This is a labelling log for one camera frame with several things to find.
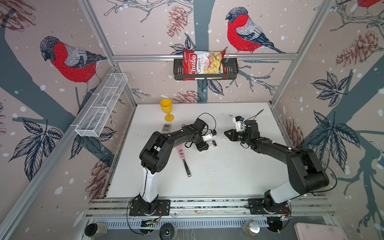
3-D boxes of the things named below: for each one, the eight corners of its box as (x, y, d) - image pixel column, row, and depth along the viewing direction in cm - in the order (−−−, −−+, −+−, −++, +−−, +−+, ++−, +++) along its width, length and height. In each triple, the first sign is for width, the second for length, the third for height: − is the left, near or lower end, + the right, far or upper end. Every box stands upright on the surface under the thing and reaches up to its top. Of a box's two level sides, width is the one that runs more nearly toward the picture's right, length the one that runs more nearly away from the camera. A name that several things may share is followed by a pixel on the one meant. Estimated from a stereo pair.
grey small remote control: (162, 133, 106) (161, 131, 104) (163, 125, 110) (163, 123, 109) (170, 133, 106) (170, 131, 104) (171, 125, 110) (171, 123, 109)
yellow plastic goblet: (162, 121, 111) (158, 108, 100) (164, 112, 118) (161, 98, 106) (173, 121, 111) (170, 108, 100) (174, 112, 118) (172, 98, 106)
